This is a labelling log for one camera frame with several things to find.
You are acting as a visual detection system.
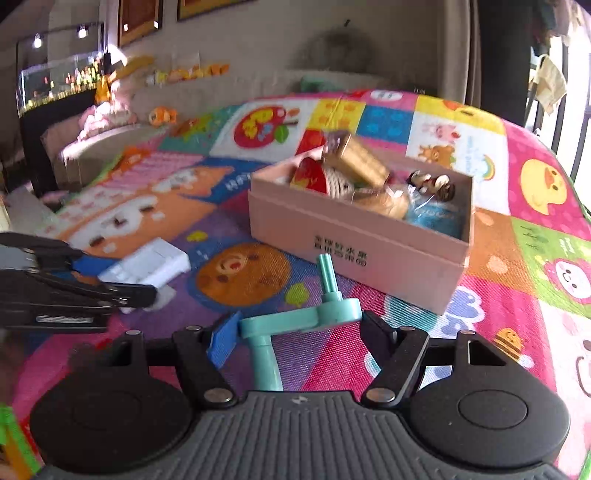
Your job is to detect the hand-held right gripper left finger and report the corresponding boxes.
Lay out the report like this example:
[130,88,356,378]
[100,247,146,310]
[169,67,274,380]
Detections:
[111,311,244,409]

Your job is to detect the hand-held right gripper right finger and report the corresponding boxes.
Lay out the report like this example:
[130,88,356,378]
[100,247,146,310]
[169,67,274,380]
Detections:
[360,311,508,408]

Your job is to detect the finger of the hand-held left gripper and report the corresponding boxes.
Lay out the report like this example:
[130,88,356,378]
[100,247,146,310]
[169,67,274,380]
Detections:
[28,271,158,311]
[0,232,117,278]

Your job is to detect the white small box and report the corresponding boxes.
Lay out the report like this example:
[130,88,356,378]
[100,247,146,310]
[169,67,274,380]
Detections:
[98,237,191,288]

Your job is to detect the teal plastic crank handle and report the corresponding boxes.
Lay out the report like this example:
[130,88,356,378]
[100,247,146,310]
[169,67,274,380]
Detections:
[239,253,364,393]

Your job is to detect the pink cardboard box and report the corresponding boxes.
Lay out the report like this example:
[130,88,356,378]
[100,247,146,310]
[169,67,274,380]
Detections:
[248,145,476,315]

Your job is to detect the yellow bread packet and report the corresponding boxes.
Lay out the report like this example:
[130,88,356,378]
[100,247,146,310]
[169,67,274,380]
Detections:
[353,188,411,220]

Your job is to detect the small brown figurine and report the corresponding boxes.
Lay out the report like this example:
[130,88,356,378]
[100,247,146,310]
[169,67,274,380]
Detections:
[407,170,437,197]
[428,174,457,203]

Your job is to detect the golden packet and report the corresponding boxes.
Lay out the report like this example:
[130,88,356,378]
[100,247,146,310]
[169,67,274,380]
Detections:
[322,130,393,188]

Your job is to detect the blue wet tissue pack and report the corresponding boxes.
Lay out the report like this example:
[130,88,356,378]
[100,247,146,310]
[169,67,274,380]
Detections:
[405,198,468,238]

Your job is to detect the colourful cartoon play mat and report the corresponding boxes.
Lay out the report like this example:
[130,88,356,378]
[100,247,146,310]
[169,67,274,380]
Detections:
[9,88,591,480]

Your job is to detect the green plastic object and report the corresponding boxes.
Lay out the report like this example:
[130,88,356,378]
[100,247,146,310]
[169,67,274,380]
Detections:
[0,405,40,480]

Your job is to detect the red crochet strawberry toy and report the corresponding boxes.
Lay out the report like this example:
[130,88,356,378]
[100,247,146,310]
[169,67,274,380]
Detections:
[290,157,356,197]

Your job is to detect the orange plastic toy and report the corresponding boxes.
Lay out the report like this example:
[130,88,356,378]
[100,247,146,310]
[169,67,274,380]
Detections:
[148,105,179,126]

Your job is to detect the glass fish tank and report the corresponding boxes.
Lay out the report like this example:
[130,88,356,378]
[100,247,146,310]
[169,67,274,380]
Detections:
[16,25,112,118]

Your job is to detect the row of orange toys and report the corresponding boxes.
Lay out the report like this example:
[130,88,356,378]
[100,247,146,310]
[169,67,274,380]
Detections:
[145,62,230,86]

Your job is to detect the teal soft toy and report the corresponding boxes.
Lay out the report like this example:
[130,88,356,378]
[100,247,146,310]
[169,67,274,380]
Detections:
[300,76,342,93]

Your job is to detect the round standing fan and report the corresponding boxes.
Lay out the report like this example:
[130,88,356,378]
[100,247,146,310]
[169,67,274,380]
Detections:
[299,19,377,77]

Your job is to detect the hanging cream cloth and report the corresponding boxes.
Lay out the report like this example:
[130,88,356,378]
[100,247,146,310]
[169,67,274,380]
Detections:
[530,54,568,115]

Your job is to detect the grey curtain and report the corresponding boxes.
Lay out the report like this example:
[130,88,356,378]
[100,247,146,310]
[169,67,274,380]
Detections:
[438,0,536,125]

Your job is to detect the framed wall picture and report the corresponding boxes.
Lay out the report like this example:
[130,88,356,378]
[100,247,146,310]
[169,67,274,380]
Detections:
[117,0,164,48]
[177,0,259,21]

